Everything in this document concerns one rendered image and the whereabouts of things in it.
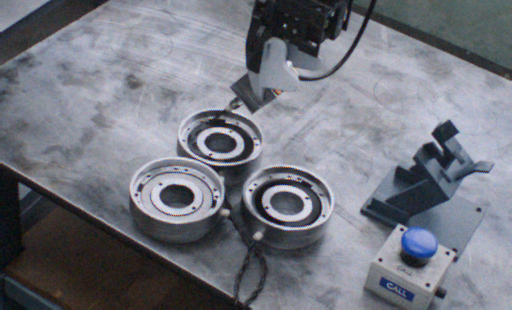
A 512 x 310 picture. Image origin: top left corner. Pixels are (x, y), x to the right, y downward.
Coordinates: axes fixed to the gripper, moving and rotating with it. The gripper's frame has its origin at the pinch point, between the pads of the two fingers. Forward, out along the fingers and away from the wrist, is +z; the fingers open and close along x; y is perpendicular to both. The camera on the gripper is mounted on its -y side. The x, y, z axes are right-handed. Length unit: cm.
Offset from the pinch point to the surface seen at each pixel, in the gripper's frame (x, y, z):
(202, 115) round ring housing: 0.8, -7.9, 9.6
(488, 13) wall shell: 156, -6, 67
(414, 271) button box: -7.3, 24.5, 8.7
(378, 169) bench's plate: 10.0, 13.1, 13.1
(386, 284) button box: -8.9, 22.4, 10.8
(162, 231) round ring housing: -17.3, -0.8, 10.7
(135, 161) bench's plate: -8.1, -11.3, 13.1
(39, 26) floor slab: 93, -121, 93
